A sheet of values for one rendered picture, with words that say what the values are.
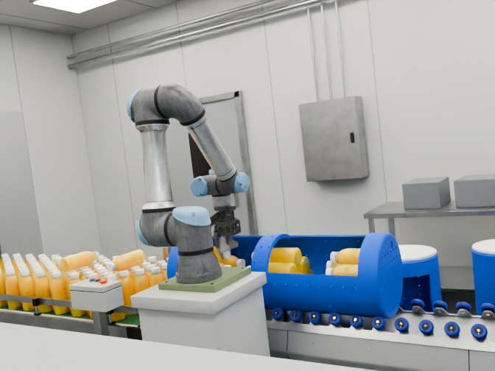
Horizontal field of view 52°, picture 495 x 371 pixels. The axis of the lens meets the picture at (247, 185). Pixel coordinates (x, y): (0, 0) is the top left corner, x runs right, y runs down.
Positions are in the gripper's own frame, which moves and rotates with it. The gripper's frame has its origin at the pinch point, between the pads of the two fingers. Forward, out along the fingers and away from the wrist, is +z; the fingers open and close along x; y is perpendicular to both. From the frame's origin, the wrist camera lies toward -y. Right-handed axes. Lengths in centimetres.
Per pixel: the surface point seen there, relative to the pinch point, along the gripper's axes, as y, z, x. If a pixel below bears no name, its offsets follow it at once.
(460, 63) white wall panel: 42, -93, 339
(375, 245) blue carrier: 66, -6, -8
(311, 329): 42.1, 22.5, -12.0
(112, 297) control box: -34.8, 10.1, -30.0
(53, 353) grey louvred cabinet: 89, -31, -145
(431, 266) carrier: 69, 16, 51
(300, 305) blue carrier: 38.7, 14.2, -11.8
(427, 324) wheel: 81, 18, -11
